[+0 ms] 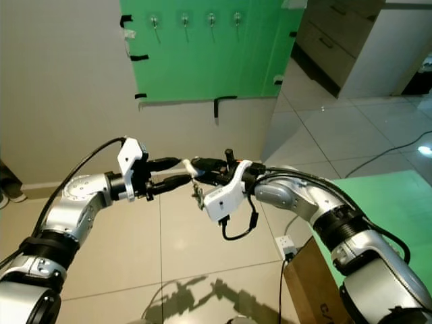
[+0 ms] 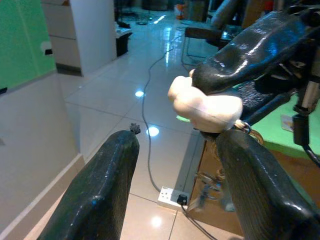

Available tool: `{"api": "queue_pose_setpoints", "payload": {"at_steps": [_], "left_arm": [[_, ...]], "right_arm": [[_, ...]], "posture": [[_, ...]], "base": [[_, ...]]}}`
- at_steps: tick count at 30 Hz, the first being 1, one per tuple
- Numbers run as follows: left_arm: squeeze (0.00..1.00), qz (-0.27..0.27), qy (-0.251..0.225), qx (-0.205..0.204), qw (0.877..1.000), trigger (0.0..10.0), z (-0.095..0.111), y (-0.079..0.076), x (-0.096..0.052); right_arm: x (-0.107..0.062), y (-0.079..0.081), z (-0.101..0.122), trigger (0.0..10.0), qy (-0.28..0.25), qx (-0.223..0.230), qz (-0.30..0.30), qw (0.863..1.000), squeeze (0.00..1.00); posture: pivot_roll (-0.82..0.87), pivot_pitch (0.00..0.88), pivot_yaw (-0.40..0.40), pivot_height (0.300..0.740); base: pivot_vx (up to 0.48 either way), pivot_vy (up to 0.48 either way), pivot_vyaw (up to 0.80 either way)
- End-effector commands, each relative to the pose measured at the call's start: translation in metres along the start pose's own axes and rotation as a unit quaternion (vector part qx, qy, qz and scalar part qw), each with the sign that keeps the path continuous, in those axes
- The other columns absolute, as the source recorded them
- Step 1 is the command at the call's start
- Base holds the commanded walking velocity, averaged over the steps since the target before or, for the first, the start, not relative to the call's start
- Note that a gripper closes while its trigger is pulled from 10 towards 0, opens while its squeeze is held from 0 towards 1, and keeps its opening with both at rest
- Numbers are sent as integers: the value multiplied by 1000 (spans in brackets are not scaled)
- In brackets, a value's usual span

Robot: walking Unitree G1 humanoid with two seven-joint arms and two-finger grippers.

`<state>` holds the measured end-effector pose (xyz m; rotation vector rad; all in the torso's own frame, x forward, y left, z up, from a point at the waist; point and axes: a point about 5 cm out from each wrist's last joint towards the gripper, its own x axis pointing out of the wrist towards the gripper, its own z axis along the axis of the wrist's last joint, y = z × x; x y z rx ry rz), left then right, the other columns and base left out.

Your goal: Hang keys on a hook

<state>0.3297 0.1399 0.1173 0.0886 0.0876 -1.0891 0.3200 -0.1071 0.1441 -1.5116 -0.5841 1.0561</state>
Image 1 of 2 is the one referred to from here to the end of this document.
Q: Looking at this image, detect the key bunch with white tag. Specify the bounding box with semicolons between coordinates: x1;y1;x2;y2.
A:
179;158;207;211

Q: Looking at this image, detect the white power strip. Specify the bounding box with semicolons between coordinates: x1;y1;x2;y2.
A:
273;234;298;264

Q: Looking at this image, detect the grey slipper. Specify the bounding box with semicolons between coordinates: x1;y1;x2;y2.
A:
0;177;25;204

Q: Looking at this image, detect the brown cardboard table base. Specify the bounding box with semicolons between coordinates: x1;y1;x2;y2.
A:
283;235;356;324

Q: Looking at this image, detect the green table mat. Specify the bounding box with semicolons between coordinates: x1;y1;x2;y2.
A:
309;169;432;301

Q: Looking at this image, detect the white drawer cabinet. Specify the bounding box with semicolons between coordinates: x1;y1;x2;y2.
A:
290;0;432;99

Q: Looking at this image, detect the low black furniture unit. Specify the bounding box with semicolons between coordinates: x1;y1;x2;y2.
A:
400;57;432;96

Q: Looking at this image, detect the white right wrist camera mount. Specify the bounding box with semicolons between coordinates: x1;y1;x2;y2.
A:
204;160;256;222

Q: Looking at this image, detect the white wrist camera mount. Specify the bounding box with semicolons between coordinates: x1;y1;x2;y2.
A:
204;160;256;222
117;137;149;202

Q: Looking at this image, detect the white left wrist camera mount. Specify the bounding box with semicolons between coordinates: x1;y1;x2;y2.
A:
117;137;149;202

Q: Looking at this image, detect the green wall board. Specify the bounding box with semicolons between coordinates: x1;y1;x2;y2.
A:
119;0;306;104

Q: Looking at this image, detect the black power strip cable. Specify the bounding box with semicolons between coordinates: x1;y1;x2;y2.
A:
277;260;286;324

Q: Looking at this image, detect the clear wall hook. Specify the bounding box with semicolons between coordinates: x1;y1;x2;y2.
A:
149;13;162;44
180;11;191;41
207;10;218;41
232;9;244;38

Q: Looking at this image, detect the thin black floor cable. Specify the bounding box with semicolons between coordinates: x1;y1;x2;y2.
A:
344;140;432;178

